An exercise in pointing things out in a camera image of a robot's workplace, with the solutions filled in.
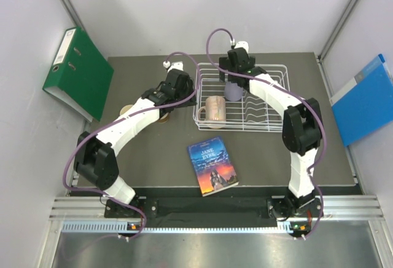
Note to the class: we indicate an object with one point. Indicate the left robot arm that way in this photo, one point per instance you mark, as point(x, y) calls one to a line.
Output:
point(96, 159)

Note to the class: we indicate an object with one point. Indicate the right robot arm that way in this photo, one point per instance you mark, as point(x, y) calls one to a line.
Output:
point(301, 123)

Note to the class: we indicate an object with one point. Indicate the white slotted cable duct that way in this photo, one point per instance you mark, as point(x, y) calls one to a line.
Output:
point(124, 227)

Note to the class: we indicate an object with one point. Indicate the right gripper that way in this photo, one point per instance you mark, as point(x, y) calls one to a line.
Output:
point(224, 64)

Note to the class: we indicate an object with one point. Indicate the white wire dish rack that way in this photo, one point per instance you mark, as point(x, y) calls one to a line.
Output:
point(249, 114)

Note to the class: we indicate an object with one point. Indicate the lilac cup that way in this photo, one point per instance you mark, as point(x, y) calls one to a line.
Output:
point(232, 92)

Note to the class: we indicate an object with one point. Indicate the cream and brown cup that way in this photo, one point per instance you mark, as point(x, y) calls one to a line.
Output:
point(163, 119)

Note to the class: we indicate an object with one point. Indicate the green lever arch binder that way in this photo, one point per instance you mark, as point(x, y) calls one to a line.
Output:
point(80, 76)

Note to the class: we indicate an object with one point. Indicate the cream mug black handle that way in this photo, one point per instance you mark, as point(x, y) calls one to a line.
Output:
point(125, 109)

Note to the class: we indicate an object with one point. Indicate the aluminium frame rail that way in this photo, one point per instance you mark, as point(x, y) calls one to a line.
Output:
point(338, 207)

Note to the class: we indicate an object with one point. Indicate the Jane Eyre book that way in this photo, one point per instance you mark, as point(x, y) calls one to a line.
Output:
point(212, 166)

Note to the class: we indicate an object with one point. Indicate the blue folder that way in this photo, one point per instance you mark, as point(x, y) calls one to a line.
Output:
point(364, 104)

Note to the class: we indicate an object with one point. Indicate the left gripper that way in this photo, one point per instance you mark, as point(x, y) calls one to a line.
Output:
point(188, 88)

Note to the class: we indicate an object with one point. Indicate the pink mug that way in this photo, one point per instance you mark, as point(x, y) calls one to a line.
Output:
point(215, 112)

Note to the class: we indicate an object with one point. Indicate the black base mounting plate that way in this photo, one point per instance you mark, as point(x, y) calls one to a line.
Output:
point(220, 211)

